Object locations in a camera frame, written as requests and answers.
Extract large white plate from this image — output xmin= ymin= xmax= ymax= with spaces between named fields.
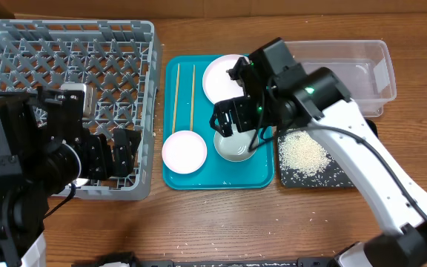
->
xmin=202 ymin=54 xmax=248 ymax=104

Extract small pink-rimmed white plate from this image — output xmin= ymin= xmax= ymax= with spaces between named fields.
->
xmin=162 ymin=131 xmax=208 ymax=174

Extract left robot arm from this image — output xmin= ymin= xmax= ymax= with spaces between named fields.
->
xmin=0 ymin=87 xmax=142 ymax=266

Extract white rice grains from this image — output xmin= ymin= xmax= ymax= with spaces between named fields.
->
xmin=278 ymin=128 xmax=351 ymax=186

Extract grey bowl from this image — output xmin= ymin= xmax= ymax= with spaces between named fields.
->
xmin=213 ymin=125 xmax=256 ymax=162

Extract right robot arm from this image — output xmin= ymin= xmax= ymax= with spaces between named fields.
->
xmin=210 ymin=38 xmax=427 ymax=267

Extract teal serving tray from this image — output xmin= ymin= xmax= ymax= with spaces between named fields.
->
xmin=162 ymin=55 xmax=275 ymax=190

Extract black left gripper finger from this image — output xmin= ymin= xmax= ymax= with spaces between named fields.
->
xmin=113 ymin=145 xmax=135 ymax=177
xmin=113 ymin=128 xmax=142 ymax=156

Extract left wooden chopstick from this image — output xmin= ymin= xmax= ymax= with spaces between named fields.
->
xmin=172 ymin=64 xmax=180 ymax=134

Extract grey dishwasher rack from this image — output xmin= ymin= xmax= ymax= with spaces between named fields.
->
xmin=0 ymin=20 xmax=162 ymax=200

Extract black waste tray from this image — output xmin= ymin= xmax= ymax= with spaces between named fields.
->
xmin=276 ymin=118 xmax=380 ymax=188

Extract white paper cup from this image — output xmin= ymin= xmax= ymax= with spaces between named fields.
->
xmin=72 ymin=178 xmax=89 ymax=188

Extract clear plastic waste bin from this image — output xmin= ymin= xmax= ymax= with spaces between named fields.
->
xmin=286 ymin=40 xmax=397 ymax=118

